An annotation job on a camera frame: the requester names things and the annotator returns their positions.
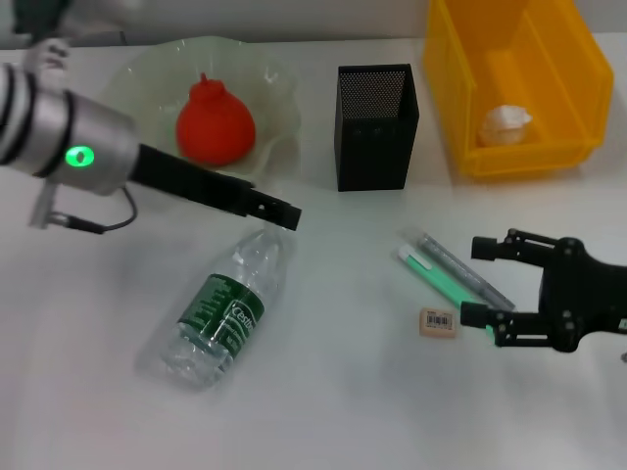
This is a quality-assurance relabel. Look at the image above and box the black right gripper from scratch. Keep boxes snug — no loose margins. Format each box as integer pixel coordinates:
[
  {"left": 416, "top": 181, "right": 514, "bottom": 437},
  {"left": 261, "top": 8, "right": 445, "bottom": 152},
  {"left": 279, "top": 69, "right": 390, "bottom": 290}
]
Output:
[{"left": 458, "top": 228, "right": 627, "bottom": 353}]

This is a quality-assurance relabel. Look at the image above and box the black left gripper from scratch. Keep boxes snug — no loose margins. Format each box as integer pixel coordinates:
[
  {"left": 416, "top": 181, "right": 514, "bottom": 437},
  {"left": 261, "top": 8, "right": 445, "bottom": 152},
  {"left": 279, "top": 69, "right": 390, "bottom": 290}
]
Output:
[{"left": 129, "top": 143, "right": 304, "bottom": 231}]

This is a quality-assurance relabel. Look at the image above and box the green pen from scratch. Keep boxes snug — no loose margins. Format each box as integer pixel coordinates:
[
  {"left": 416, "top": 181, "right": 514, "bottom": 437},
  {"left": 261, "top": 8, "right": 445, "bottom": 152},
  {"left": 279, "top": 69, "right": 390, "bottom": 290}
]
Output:
[{"left": 395, "top": 244, "right": 496, "bottom": 347}]

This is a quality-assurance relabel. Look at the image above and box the beige eraser with barcode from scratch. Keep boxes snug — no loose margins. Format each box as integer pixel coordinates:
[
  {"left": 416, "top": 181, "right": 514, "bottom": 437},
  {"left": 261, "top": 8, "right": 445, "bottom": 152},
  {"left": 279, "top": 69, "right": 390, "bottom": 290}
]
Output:
[{"left": 419, "top": 306, "right": 461, "bottom": 339}]

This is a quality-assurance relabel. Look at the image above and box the clear green-label water bottle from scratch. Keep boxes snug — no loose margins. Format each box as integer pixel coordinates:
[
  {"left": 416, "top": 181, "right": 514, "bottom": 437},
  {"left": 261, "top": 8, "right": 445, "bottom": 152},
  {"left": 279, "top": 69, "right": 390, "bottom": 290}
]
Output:
[{"left": 135, "top": 225, "right": 299, "bottom": 393}]

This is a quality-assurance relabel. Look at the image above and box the gray pen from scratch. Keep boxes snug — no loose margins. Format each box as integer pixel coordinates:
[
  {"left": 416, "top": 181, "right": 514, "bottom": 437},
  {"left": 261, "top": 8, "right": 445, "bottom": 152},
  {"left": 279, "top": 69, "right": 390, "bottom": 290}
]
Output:
[{"left": 404, "top": 227, "right": 516, "bottom": 312}]

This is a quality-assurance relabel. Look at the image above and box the red-orange fruit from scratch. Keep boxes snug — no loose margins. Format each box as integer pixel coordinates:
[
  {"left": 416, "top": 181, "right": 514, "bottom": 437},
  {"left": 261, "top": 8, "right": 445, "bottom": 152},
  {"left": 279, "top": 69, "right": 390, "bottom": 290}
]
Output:
[{"left": 175, "top": 72, "right": 257, "bottom": 165}]

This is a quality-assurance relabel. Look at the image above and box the black mesh pen holder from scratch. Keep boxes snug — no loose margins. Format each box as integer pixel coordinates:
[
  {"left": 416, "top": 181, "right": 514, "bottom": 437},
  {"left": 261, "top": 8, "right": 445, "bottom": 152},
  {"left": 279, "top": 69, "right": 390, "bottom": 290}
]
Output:
[{"left": 334, "top": 63, "right": 421, "bottom": 193}]

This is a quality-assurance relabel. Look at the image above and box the white paper ball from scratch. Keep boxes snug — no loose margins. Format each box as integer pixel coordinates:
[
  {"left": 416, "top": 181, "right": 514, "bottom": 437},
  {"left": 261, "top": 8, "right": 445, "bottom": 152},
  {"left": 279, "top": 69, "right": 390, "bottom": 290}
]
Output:
[{"left": 477, "top": 105, "right": 534, "bottom": 147}]

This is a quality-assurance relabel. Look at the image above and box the translucent green wavy fruit plate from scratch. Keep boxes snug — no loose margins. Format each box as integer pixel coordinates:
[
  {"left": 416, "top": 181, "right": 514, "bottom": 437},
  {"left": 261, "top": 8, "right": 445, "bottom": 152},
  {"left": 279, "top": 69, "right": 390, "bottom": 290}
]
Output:
[{"left": 100, "top": 36, "right": 301, "bottom": 180}]

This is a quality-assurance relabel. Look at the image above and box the yellow plastic bin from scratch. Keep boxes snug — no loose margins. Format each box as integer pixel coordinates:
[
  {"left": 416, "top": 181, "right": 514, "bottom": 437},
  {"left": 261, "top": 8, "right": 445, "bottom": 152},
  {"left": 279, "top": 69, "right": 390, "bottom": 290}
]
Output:
[{"left": 422, "top": 0, "right": 616, "bottom": 180}]

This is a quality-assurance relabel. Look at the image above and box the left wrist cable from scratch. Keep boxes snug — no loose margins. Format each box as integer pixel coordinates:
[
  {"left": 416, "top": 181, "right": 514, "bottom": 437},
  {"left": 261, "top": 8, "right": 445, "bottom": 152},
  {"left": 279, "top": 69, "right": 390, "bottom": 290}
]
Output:
[{"left": 28, "top": 183, "right": 138, "bottom": 235}]

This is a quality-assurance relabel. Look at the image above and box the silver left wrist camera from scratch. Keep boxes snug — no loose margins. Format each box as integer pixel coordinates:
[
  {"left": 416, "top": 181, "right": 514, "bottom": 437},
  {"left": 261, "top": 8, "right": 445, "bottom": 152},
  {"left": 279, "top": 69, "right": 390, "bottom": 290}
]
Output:
[{"left": 9, "top": 0, "right": 128, "bottom": 74}]

